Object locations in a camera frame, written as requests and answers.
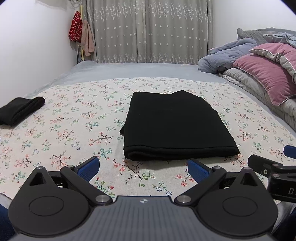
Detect pink pillow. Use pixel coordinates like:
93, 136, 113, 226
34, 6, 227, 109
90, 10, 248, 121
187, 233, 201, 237
233, 43, 295, 106

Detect person's dark blue trousers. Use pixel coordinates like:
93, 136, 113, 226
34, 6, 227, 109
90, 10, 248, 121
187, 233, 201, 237
0, 194, 15, 241

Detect light blue bed cover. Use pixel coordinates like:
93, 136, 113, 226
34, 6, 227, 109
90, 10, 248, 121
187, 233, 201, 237
25, 61, 295, 136

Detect blue-grey crumpled quilt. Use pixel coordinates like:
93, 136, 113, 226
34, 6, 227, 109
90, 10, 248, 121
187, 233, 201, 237
198, 28, 295, 74

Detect floral bed sheet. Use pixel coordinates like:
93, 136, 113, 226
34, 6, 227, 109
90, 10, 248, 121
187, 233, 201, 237
1, 78, 295, 198

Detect grey star curtain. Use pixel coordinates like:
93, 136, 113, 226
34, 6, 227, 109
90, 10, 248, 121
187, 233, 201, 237
82, 0, 213, 65

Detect red floral hanging cloth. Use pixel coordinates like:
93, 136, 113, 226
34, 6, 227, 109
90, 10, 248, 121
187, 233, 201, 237
68, 11, 82, 42

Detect black pants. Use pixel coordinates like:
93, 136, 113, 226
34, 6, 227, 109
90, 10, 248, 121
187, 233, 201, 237
120, 90, 240, 161

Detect small folded black garment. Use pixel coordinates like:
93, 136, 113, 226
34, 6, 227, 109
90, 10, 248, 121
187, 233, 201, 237
0, 97, 45, 126

